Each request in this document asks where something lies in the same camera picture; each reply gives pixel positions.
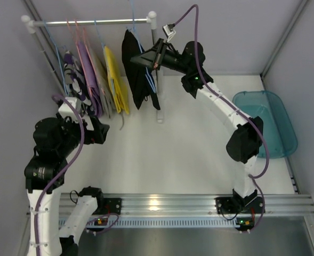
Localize pink wire hanger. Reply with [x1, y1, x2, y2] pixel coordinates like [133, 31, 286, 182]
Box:
[76, 25, 102, 98]
[66, 20, 93, 98]

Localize teal plastic basin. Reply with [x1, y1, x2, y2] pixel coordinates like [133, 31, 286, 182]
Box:
[233, 91, 298, 159]

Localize grey trousers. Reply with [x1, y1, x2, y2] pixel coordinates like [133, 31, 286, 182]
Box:
[88, 47, 116, 117]

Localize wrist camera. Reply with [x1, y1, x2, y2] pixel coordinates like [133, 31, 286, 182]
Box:
[58, 97, 82, 120]
[163, 23, 176, 43]

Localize white metal clothes rack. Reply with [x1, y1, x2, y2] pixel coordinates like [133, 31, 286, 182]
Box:
[20, 11, 166, 124]

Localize yellow trousers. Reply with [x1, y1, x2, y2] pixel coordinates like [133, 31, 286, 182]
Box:
[105, 46, 130, 115]

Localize light blue wire hanger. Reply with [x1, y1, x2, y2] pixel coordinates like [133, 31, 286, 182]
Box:
[125, 0, 157, 94]

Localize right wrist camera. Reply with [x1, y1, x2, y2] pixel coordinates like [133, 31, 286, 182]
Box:
[163, 23, 176, 43]

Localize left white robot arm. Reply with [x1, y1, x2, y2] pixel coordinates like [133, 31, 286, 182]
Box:
[24, 117, 110, 255]

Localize black trousers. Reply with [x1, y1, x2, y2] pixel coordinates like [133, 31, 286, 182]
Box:
[122, 29, 160, 110]

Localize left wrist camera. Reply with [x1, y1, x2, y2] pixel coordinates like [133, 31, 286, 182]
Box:
[58, 97, 82, 120]

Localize aluminium mounting rail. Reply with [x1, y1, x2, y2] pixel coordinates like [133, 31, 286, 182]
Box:
[26, 193, 314, 233]

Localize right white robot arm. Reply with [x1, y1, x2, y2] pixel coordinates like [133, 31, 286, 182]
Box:
[130, 38, 263, 213]

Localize purple trousers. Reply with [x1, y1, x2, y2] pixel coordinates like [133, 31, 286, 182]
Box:
[80, 42, 103, 117]

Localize blue hanger far left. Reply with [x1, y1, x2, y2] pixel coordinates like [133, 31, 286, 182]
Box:
[43, 20, 68, 96]

